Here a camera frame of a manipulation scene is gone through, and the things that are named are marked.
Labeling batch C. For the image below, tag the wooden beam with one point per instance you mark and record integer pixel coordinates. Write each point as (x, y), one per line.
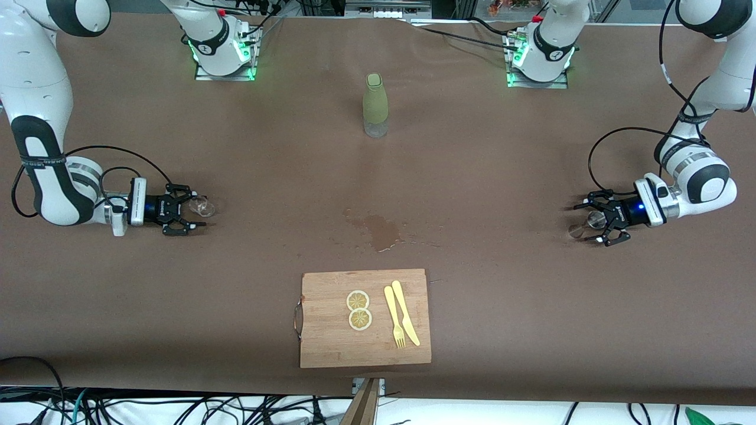
(363, 407)

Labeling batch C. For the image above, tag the yellow plastic fork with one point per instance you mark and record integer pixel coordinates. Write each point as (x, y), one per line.
(391, 307)

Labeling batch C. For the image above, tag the clear glass measuring cup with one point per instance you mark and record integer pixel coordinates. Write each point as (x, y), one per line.
(205, 206)

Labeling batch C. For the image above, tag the green plastic object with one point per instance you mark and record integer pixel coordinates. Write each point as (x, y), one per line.
(700, 418)

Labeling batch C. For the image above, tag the green sleeved glass bottle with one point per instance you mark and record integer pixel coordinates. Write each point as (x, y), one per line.
(375, 100)

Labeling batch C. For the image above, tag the yellow plastic knife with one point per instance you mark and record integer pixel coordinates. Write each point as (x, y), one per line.
(401, 304)

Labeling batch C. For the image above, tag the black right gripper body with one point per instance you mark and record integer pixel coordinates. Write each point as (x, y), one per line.
(156, 208)

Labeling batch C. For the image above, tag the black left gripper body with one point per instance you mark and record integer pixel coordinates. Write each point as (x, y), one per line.
(625, 212)

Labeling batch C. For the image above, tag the yellow lemon slice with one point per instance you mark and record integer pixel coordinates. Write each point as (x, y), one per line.
(357, 300)
(360, 320)

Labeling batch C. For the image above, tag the wooden cutting board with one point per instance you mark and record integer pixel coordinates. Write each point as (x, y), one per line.
(331, 342)

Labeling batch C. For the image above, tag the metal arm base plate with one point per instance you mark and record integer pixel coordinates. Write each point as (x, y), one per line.
(204, 77)
(561, 84)

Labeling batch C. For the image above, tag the steel cone jigger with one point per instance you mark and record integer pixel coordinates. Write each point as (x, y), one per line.
(595, 220)

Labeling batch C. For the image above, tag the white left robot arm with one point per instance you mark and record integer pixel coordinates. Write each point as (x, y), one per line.
(703, 183)

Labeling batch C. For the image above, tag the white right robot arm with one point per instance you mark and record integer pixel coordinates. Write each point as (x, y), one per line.
(35, 71)

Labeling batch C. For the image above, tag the brown table cover sheet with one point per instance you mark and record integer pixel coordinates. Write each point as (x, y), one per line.
(266, 177)

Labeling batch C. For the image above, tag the small metal bracket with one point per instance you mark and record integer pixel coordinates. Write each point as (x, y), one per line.
(356, 385)

